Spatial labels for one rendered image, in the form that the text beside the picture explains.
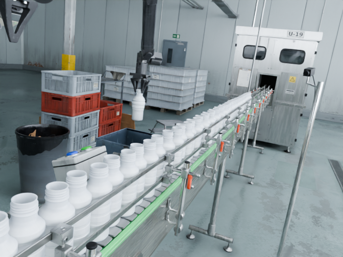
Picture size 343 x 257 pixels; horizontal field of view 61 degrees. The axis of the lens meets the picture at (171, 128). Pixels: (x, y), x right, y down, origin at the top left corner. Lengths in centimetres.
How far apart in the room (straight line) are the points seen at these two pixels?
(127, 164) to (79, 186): 17
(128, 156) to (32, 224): 29
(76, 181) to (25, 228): 12
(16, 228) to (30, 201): 5
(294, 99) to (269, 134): 77
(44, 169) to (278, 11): 971
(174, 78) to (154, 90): 66
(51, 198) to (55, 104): 288
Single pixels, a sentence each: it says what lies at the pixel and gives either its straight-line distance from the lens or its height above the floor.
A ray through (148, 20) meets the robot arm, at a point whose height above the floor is 154.
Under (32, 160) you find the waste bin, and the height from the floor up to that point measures 42.
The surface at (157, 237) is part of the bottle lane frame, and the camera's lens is 95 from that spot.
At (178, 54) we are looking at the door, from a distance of 1169.
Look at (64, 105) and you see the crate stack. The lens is 332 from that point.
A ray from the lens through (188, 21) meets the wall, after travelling 1174.
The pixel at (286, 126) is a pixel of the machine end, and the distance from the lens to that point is 554.
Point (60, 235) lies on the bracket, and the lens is 50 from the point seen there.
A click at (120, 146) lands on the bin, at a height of 94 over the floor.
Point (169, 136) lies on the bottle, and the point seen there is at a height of 115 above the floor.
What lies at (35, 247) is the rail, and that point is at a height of 111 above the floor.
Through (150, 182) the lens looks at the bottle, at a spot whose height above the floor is 105.
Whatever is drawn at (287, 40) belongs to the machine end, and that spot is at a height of 194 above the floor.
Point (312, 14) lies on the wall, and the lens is 1115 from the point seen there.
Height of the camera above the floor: 140
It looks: 13 degrees down
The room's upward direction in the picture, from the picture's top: 7 degrees clockwise
